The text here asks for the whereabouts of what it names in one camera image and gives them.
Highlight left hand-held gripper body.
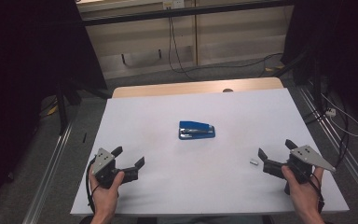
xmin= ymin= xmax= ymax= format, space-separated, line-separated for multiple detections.
xmin=91 ymin=147 xmax=125 ymax=189

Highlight light wooden table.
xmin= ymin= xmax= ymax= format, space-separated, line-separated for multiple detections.
xmin=111 ymin=77 xmax=284 ymax=99

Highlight yellow floor tape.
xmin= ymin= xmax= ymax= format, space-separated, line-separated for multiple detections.
xmin=46 ymin=105 xmax=59 ymax=118

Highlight blue stapler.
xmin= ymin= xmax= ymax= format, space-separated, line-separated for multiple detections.
xmin=178 ymin=120 xmax=216 ymax=141

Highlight aluminium floor rail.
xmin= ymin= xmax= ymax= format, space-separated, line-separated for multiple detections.
xmin=297 ymin=83 xmax=358 ymax=204
xmin=21 ymin=120 xmax=75 ymax=224

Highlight black hanging cables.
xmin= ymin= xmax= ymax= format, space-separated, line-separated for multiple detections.
xmin=167 ymin=17 xmax=284 ymax=80

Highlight black floor cables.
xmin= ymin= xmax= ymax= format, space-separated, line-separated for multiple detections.
xmin=302 ymin=101 xmax=351 ymax=171

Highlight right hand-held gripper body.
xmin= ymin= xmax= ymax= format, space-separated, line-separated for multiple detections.
xmin=281 ymin=144 xmax=337 ymax=195

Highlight person's left hand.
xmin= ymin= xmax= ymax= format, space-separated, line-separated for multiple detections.
xmin=89 ymin=170 xmax=126 ymax=216

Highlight black metal stand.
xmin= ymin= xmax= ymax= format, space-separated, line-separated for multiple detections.
xmin=55 ymin=77 xmax=113 ymax=135

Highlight white wall outlet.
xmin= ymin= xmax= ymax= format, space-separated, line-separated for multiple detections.
xmin=162 ymin=0 xmax=186 ymax=10

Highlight beige cabinet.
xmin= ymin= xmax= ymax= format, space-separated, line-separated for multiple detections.
xmin=76 ymin=0 xmax=295 ymax=80

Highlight white table cover sheet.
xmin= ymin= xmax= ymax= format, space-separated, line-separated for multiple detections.
xmin=70 ymin=88 xmax=351 ymax=217

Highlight person's right hand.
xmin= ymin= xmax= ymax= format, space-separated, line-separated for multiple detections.
xmin=281 ymin=164 xmax=324 ymax=216

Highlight white cable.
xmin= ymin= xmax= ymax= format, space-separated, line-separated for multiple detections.
xmin=321 ymin=92 xmax=358 ymax=138

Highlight black curtain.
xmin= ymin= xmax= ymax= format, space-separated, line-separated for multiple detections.
xmin=0 ymin=0 xmax=108 ymax=217
xmin=280 ymin=0 xmax=358 ymax=133

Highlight black horizontal bar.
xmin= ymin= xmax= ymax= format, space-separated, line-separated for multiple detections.
xmin=80 ymin=0 xmax=295 ymax=27

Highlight left hand-held gripper black cable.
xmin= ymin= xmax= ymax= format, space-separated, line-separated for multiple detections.
xmin=85 ymin=157 xmax=106 ymax=213

